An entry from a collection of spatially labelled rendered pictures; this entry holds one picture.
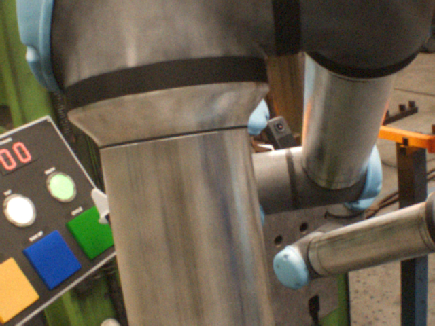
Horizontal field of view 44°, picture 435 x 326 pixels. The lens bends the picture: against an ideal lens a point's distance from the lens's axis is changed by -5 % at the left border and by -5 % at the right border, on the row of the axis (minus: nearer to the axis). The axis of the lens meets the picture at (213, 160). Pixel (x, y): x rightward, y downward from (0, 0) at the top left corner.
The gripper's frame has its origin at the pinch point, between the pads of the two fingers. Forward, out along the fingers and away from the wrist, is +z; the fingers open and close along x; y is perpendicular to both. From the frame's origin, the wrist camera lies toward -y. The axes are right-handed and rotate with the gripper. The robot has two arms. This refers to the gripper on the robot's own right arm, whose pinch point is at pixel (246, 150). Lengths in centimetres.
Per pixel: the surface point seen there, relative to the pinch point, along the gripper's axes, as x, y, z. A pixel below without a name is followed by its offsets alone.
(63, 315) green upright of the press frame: -39, 51, 54
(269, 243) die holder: 0.4, 22.9, -3.3
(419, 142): 32.5, 4.1, -24.2
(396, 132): 33.8, 2.9, -16.6
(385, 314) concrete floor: 78, 100, 27
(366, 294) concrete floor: 85, 100, 43
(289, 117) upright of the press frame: 28.5, 1.8, 16.7
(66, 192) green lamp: -45.5, -8.0, -9.5
